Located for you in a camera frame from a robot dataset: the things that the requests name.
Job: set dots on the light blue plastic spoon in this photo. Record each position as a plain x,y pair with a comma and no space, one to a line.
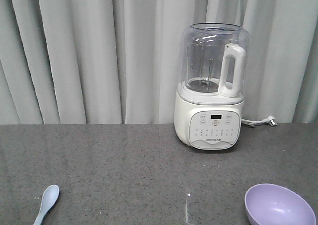
49,198

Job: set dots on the white blender with clear jar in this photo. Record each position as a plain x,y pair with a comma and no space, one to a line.
209,94

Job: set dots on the purple plastic bowl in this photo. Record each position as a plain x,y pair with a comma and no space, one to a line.
271,204

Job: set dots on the grey pleated curtain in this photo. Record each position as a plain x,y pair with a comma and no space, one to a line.
116,61

